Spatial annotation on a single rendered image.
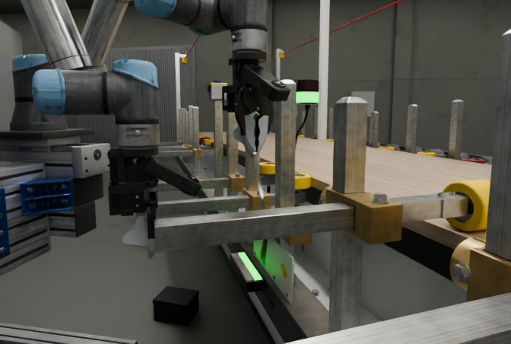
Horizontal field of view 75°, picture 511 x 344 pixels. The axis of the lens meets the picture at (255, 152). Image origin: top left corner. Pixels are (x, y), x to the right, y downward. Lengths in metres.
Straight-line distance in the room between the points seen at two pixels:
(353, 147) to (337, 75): 7.01
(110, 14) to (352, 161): 0.85
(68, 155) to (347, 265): 0.83
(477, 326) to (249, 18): 0.59
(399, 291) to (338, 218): 0.37
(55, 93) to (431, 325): 0.57
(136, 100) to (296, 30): 7.15
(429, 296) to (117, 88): 0.67
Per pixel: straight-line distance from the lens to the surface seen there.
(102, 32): 1.15
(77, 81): 0.62
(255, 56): 0.68
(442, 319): 0.26
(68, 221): 1.14
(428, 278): 0.74
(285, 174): 0.73
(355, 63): 7.56
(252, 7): 0.70
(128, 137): 0.61
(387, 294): 0.85
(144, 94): 0.61
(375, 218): 0.46
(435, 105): 7.82
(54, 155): 1.13
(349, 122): 0.50
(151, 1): 0.66
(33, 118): 1.17
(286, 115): 0.72
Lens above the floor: 1.09
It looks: 6 degrees down
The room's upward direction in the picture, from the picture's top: straight up
